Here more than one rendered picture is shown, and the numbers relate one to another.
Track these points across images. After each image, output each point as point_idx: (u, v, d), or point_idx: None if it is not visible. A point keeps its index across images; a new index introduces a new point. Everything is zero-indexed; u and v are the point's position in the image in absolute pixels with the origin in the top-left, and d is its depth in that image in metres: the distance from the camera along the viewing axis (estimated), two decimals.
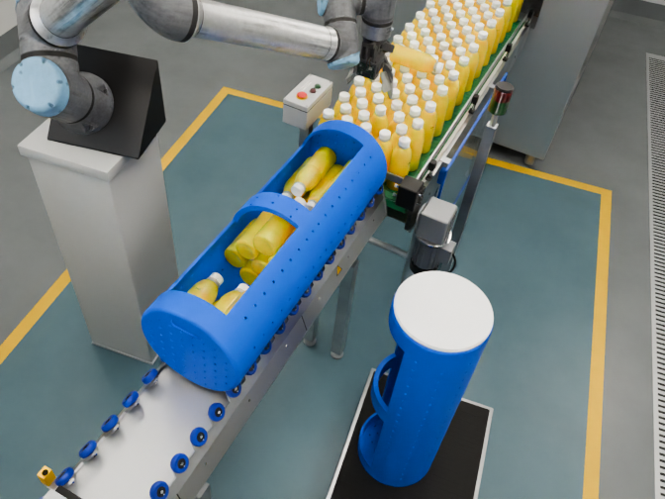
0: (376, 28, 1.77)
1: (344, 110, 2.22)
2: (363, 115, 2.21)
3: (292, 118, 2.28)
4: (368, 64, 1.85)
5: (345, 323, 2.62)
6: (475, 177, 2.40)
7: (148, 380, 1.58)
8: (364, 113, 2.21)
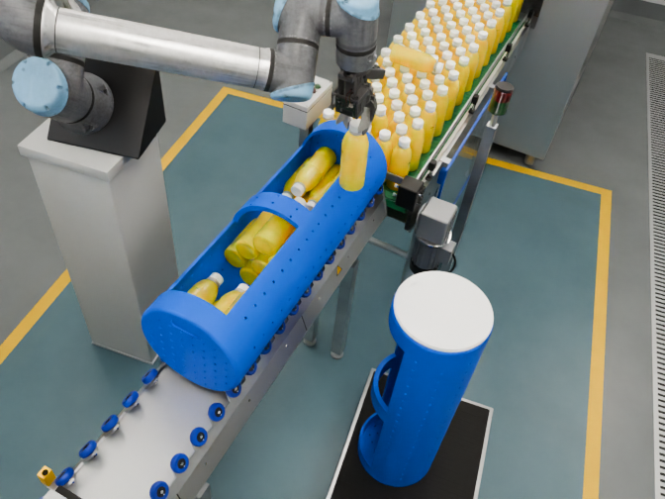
0: (353, 57, 1.37)
1: None
2: (355, 126, 1.58)
3: (292, 118, 2.28)
4: (348, 101, 1.45)
5: (345, 323, 2.62)
6: (475, 177, 2.40)
7: (148, 380, 1.58)
8: (357, 124, 1.59)
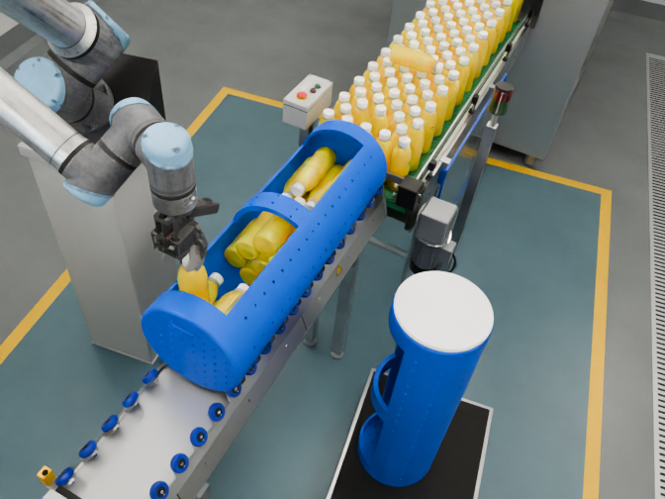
0: (166, 201, 1.23)
1: (344, 110, 2.22)
2: (187, 261, 1.44)
3: (292, 118, 2.28)
4: (168, 242, 1.31)
5: (345, 323, 2.62)
6: (475, 177, 2.40)
7: (148, 380, 1.58)
8: None
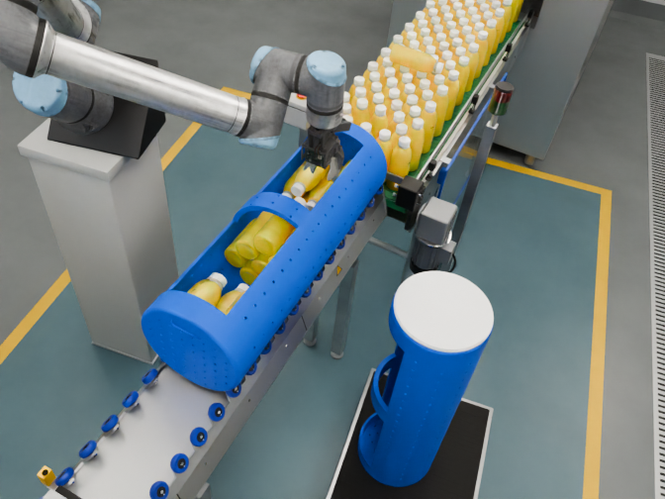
0: (323, 116, 1.49)
1: (344, 110, 2.22)
2: (221, 275, 1.63)
3: (292, 118, 2.28)
4: (317, 152, 1.58)
5: (345, 323, 2.62)
6: (475, 177, 2.40)
7: (148, 380, 1.58)
8: (222, 278, 1.64)
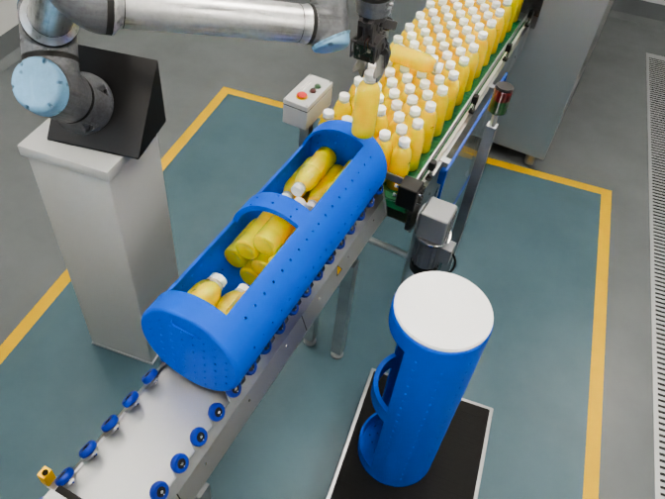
0: (373, 4, 1.52)
1: (369, 77, 1.74)
2: (221, 275, 1.63)
3: (292, 118, 2.28)
4: (366, 47, 1.61)
5: (345, 323, 2.62)
6: (475, 177, 2.40)
7: (148, 380, 1.58)
8: (222, 278, 1.64)
